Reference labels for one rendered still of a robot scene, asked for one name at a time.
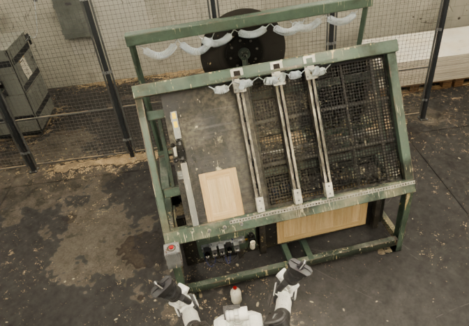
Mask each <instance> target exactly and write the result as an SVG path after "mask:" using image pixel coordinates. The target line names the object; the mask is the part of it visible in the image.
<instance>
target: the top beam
mask: <svg viewBox="0 0 469 326"><path fill-rule="evenodd" d="M398 50H399V46H398V41H397V39H394V40H386V41H382V42H378V43H370V44H366V45H358V46H354V47H347V48H343V49H338V50H331V51H326V52H319V53H315V54H307V55H303V56H299V57H292V58H287V59H280V60H276V61H282V64H283V68H285V67H288V66H296V65H300V64H304V62H303V57H305V56H309V55H315V61H323V60H328V59H335V58H337V59H338V61H332V62H327V63H323V64H320V65H321V66H323V65H327V64H335V63H338V62H343V61H350V60H354V59H361V58H366V57H373V56H377V55H381V54H387V53H390V52H397V51H398ZM270 62H275V61H268V62H264V63H259V64H252V65H248V66H240V67H236V68H242V69H243V73H244V75H245V74H250V73H257V72H261V71H269V70H271V68H270ZM312 62H313V60H312V57H311V58H307V59H306V63H312ZM231 69H235V68H229V69H225V70H220V71H213V72H208V73H201V74H197V75H189V76H185V77H178V78H173V79H169V80H161V81H157V82H150V83H146V84H139V85H134V86H131V90H132V94H133V98H134V99H136V98H146V97H150V96H157V95H161V94H168V93H173V92H177V91H184V90H189V89H196V88H200V87H207V86H211V85H215V84H223V83H227V82H231V81H232V80H227V81H223V82H215V83H211V84H204V82H206V81H211V80H218V79H223V78H227V77H231V74H230V70H231ZM300 69H304V67H300V68H293V69H289V70H287V71H286V72H288V71H295V70H300ZM266 75H271V73H265V74H261V75H254V76H250V77H246V79H250V78H255V77H262V76H266ZM246 79H245V80H246Z"/></svg>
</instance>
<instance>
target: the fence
mask: <svg viewBox="0 0 469 326"><path fill-rule="evenodd" d="M174 112H175V114H176V119H172V113H174ZM174 112H170V115H171V119H172V125H173V129H174V136H175V139H179V138H181V132H180V128H179V122H178V118H177V111H174ZM174 121H177V124H178V127H177V128H175V127H174V123H173V122H174ZM180 164H181V170H182V174H183V178H184V184H185V188H186V195H187V198H188V205H189V209H190V213H191V219H192V222H193V226H197V225H199V222H198V215H197V212H196V208H195V201H194V197H193V191H192V187H191V181H190V177H189V173H188V167H187V163H180Z"/></svg>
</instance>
